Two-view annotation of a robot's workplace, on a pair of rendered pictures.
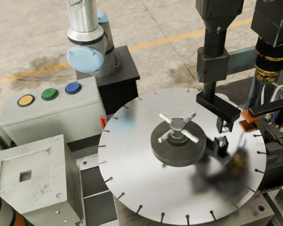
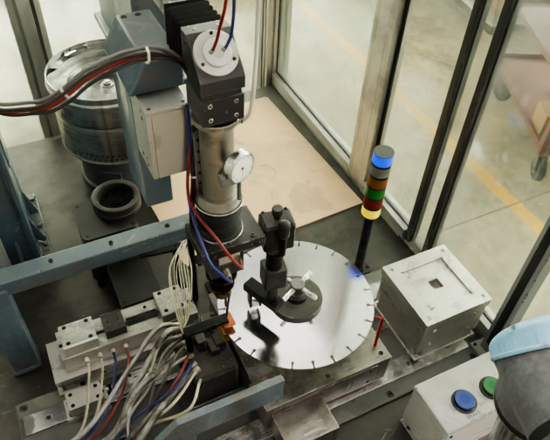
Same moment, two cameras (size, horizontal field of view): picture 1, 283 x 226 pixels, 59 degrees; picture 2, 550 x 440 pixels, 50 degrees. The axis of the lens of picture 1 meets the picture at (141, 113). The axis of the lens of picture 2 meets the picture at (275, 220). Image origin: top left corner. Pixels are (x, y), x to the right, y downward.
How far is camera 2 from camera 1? 122 cm
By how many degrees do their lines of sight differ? 86
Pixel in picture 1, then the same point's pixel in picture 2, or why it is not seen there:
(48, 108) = (474, 363)
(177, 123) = (298, 284)
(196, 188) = not seen: hidden behind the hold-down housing
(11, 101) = not seen: hidden behind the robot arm
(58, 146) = (422, 312)
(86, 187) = (391, 338)
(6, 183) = (448, 276)
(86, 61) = not seen: outside the picture
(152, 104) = (331, 340)
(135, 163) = (329, 277)
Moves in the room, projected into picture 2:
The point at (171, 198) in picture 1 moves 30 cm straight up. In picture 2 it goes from (294, 254) to (305, 151)
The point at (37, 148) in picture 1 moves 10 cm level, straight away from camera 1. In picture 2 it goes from (443, 308) to (485, 333)
